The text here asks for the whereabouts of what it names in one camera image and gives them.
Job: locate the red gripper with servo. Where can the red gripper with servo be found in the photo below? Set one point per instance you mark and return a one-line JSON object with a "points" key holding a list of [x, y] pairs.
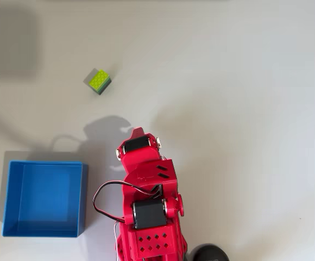
{"points": [[139, 156]]}

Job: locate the yellow-green lego brick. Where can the yellow-green lego brick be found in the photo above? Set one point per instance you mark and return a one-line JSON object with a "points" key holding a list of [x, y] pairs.
{"points": [[99, 79]]}

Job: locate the red 3D-printed robot arm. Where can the red 3D-printed robot arm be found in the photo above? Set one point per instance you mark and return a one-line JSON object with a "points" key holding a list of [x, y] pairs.
{"points": [[152, 244]]}

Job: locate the blue plastic bin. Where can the blue plastic bin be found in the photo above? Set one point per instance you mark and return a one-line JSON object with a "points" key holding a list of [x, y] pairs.
{"points": [[46, 195]]}

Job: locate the black gooseneck stand with base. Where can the black gooseneck stand with base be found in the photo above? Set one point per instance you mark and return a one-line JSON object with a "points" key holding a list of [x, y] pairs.
{"points": [[210, 254]]}

